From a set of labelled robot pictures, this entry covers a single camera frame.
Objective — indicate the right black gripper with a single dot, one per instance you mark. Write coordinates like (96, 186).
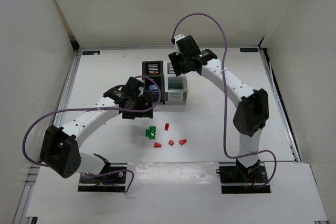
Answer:
(177, 64)

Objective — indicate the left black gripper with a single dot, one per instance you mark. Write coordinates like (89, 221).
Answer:
(137, 115)

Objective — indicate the purple lotus flower lego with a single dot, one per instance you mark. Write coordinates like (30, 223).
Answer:
(153, 87)

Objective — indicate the green plate lego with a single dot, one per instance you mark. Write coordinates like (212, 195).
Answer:
(152, 134)

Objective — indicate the red curved lego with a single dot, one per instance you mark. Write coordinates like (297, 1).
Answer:
(183, 141)
(156, 144)

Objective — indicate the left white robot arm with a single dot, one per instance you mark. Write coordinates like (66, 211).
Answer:
(60, 148)

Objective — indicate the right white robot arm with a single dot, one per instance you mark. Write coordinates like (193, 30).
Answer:
(252, 110)

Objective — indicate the white slotted container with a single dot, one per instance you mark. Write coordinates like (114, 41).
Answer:
(175, 86)

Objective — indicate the black slotted container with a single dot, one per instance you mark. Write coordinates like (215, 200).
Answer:
(154, 70)

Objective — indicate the right blue label sticker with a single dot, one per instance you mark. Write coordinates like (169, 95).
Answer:
(248, 50)

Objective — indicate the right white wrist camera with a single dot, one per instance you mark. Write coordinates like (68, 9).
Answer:
(175, 40)

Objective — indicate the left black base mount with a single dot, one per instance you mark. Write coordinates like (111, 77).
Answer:
(114, 183)

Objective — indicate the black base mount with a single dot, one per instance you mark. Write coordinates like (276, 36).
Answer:
(232, 183)
(114, 183)

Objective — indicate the left aluminium frame rail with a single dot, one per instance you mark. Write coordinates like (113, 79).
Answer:
(71, 75)

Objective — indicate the aluminium frame rail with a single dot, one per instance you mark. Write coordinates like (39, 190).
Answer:
(71, 75)
(280, 103)

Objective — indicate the right aluminium frame rail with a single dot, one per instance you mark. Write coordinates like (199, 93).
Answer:
(280, 103)

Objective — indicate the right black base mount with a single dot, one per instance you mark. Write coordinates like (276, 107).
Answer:
(232, 183)

